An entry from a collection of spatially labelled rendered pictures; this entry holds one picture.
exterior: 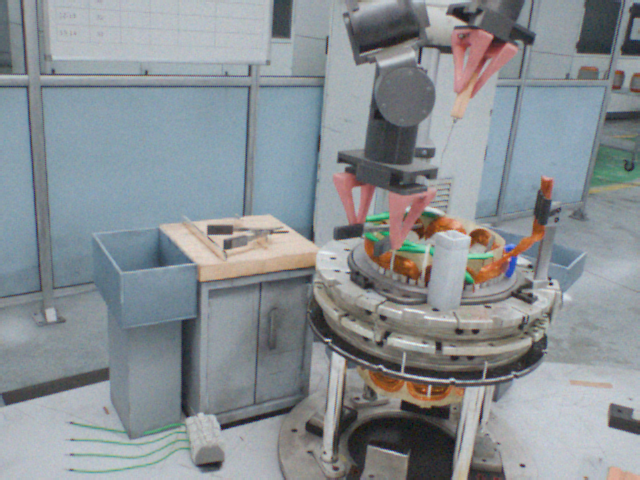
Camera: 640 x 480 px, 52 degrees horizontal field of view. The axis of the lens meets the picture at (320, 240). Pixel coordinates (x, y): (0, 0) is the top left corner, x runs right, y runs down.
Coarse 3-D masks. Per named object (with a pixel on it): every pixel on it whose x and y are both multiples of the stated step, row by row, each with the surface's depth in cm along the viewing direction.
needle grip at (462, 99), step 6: (474, 72) 83; (474, 78) 83; (468, 84) 83; (474, 84) 83; (468, 90) 83; (456, 96) 84; (462, 96) 83; (468, 96) 83; (456, 102) 84; (462, 102) 83; (468, 102) 84; (456, 108) 83; (462, 108) 83; (450, 114) 84; (456, 114) 83; (462, 114) 84
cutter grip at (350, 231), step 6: (336, 228) 77; (342, 228) 77; (348, 228) 78; (354, 228) 78; (360, 228) 79; (336, 234) 77; (342, 234) 78; (348, 234) 78; (354, 234) 79; (360, 234) 79; (336, 240) 77
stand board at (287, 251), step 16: (176, 224) 108; (208, 224) 109; (224, 224) 110; (256, 224) 111; (272, 224) 112; (176, 240) 101; (192, 240) 101; (256, 240) 104; (272, 240) 104; (288, 240) 105; (304, 240) 106; (192, 256) 95; (208, 256) 96; (240, 256) 97; (256, 256) 97; (272, 256) 98; (288, 256) 99; (304, 256) 100; (208, 272) 93; (224, 272) 94; (240, 272) 96; (256, 272) 97
